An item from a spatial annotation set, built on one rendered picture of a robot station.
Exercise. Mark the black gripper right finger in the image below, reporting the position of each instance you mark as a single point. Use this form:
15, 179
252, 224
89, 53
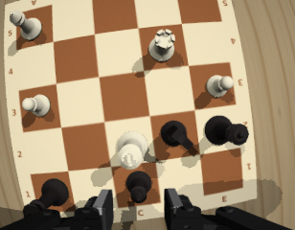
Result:
188, 217

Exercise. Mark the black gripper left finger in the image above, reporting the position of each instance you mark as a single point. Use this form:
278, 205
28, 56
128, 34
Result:
95, 215

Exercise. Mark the brown and cream chessboard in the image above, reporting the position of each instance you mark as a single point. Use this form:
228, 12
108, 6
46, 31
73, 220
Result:
91, 61

